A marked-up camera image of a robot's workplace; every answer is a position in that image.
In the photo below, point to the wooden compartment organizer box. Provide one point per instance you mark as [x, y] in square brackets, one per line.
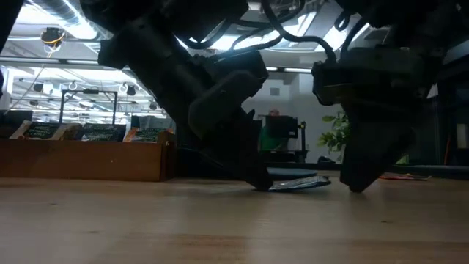
[84, 161]

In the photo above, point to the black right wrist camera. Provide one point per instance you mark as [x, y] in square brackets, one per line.
[329, 82]

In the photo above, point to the light green cup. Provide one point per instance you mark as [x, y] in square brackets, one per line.
[403, 159]

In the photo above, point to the grey cloth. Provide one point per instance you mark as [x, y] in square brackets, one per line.
[154, 121]

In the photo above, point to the black screen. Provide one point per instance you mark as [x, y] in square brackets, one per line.
[16, 115]

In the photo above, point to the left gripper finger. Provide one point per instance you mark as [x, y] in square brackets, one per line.
[234, 146]

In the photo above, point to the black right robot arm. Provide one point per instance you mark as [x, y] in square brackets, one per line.
[410, 18]

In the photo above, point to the small black mouse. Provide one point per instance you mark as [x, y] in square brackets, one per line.
[326, 160]

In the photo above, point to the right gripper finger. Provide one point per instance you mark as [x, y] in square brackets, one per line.
[370, 150]

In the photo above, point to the person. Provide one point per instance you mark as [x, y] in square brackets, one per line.
[269, 143]

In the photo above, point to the long ceiling light bar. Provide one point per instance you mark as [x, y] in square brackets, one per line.
[55, 61]

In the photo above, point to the black background rig frame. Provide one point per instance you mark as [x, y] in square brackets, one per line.
[88, 91]

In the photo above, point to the black computer monitor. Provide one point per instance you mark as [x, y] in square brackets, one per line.
[282, 126]

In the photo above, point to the beige tea packet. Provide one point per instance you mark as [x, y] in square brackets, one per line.
[71, 132]
[36, 130]

